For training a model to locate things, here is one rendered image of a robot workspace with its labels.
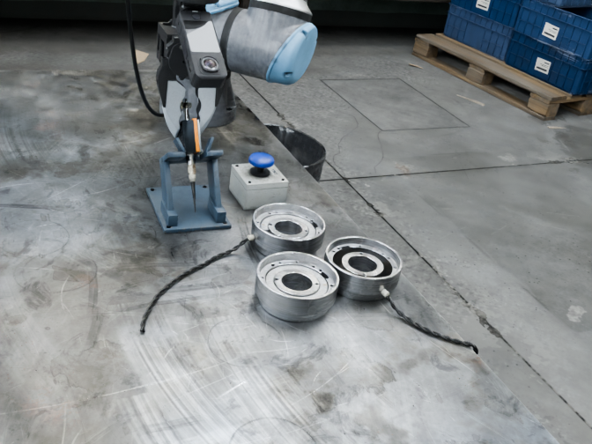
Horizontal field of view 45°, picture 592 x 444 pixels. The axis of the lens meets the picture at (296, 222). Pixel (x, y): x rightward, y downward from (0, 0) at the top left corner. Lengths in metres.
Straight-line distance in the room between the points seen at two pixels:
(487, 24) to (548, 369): 3.08
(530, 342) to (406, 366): 1.57
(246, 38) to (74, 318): 0.64
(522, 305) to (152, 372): 1.92
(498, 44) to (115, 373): 4.33
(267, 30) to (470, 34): 3.85
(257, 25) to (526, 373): 1.40
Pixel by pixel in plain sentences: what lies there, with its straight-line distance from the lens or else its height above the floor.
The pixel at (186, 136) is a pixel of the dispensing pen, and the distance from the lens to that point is 1.04.
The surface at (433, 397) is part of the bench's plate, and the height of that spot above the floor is 0.80.
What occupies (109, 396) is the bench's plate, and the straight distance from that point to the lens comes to 0.78.
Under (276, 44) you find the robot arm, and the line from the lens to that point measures 1.28.
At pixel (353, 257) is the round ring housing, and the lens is 0.98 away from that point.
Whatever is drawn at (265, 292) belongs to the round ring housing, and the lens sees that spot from 0.88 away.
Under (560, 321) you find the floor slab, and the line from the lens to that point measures 2.57.
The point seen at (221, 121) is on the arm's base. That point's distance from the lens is 1.39.
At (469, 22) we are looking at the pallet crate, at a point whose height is 0.29.
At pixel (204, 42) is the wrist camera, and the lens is 0.97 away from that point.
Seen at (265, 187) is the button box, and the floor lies 0.84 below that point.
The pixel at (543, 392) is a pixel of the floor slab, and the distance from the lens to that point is 2.24.
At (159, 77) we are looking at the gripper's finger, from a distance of 1.02.
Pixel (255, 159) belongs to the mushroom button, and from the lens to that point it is 1.10.
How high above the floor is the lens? 1.34
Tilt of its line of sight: 30 degrees down
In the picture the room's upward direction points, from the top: 9 degrees clockwise
